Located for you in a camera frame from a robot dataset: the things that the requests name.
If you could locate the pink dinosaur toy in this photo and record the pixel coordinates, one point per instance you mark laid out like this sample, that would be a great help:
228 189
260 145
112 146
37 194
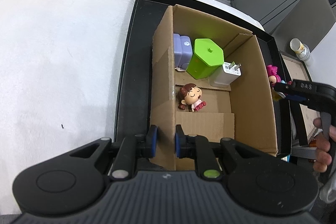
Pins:
273 76

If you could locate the grey cabinet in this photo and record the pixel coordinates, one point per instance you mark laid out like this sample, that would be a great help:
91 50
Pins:
307 20

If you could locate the person's right hand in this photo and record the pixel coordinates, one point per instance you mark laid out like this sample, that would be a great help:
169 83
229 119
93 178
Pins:
323 159

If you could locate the brown haired girl figurine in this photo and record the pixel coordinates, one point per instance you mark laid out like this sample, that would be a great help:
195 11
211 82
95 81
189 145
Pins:
189 97

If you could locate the brown board black frame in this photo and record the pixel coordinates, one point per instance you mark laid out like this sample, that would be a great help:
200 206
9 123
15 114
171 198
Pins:
298 70

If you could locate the white yellow cup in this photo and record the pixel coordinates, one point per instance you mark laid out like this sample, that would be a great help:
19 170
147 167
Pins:
300 49

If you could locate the brown cardboard box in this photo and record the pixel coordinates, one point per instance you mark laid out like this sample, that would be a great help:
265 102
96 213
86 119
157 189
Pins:
244 111

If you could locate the green hexagonal container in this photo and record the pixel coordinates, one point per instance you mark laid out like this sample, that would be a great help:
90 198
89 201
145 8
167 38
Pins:
207 57

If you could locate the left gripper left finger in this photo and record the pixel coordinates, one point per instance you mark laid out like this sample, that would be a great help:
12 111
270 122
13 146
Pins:
132 148

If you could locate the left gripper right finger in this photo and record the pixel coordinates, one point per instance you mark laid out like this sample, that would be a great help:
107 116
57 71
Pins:
199 149

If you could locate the white power adapter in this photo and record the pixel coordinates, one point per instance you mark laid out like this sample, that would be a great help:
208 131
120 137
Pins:
225 74

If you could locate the black shallow tray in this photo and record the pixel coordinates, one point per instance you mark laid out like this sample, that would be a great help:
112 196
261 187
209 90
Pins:
134 94

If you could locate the purple plastic box toy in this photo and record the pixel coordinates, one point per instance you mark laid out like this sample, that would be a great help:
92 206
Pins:
183 52

